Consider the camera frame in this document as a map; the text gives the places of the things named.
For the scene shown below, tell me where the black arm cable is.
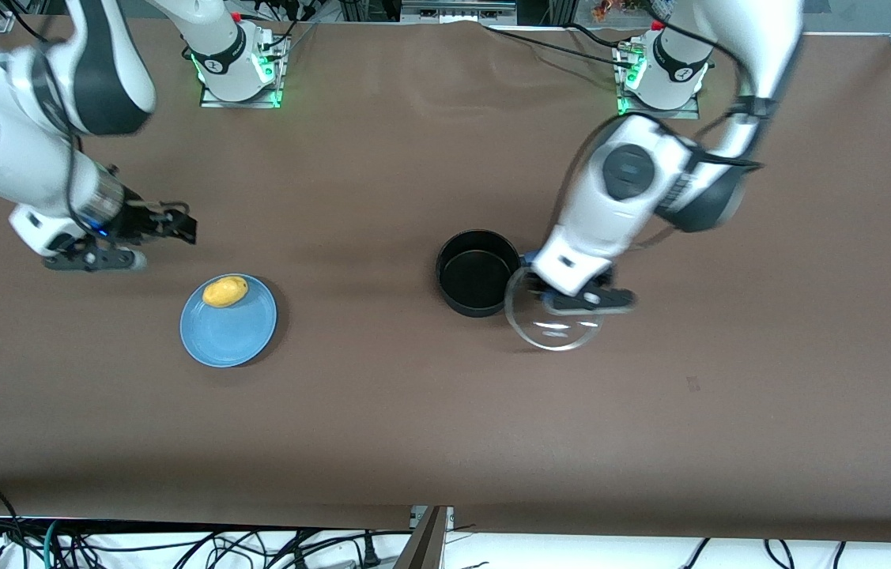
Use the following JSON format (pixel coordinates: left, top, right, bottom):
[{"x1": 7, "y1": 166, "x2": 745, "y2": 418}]
[
  {"x1": 6, "y1": 0, "x2": 98, "y2": 230},
  {"x1": 560, "y1": 16, "x2": 767, "y2": 238}
]

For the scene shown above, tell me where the grey metal device box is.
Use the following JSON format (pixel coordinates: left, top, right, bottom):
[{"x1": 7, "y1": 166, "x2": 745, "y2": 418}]
[{"x1": 401, "y1": 0, "x2": 519, "y2": 24}]

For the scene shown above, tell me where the black pot with blue handle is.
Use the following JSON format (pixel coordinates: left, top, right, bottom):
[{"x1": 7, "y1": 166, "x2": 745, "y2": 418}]
[{"x1": 436, "y1": 229, "x2": 542, "y2": 318}]

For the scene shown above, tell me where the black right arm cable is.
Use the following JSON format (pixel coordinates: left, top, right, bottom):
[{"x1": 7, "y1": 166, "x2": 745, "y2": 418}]
[{"x1": 6, "y1": 0, "x2": 98, "y2": 230}]

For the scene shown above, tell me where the teal floor cable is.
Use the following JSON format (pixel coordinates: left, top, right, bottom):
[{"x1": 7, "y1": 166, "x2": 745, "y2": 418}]
[{"x1": 42, "y1": 519, "x2": 65, "y2": 569}]

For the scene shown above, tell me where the yellow potato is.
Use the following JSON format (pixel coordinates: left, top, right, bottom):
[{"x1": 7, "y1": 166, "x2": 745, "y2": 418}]
[{"x1": 202, "y1": 276, "x2": 249, "y2": 308}]

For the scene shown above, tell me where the round blue plate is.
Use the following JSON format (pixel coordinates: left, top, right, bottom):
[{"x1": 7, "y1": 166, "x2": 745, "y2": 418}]
[{"x1": 179, "y1": 273, "x2": 278, "y2": 368}]

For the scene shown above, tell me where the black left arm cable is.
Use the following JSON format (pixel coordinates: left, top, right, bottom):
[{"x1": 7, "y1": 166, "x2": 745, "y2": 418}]
[{"x1": 560, "y1": 16, "x2": 767, "y2": 238}]

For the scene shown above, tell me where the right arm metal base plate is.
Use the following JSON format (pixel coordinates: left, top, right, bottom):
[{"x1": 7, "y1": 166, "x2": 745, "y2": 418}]
[{"x1": 199, "y1": 32, "x2": 288, "y2": 110}]

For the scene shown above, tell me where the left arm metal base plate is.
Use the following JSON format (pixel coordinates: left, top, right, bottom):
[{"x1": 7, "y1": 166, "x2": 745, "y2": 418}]
[{"x1": 615, "y1": 41, "x2": 704, "y2": 120}]

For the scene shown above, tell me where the black cable on table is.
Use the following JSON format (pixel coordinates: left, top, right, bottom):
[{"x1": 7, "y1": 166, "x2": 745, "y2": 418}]
[{"x1": 483, "y1": 24, "x2": 629, "y2": 69}]

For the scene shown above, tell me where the glass lid with blue knob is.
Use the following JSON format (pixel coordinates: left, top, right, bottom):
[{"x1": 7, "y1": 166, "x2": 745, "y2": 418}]
[{"x1": 504, "y1": 265, "x2": 604, "y2": 352}]

